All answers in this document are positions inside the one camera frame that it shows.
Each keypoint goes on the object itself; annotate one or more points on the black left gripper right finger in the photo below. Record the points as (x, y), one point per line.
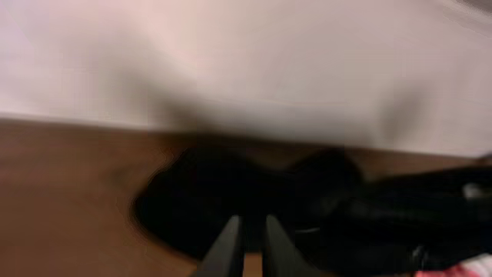
(280, 257)

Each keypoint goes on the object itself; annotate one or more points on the pink crumpled shirt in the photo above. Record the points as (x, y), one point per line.
(479, 266)

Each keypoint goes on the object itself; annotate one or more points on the black sparkly cardigan pearl buttons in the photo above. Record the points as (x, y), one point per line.
(338, 221)

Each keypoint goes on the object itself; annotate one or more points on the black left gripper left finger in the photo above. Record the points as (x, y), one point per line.
(225, 258)

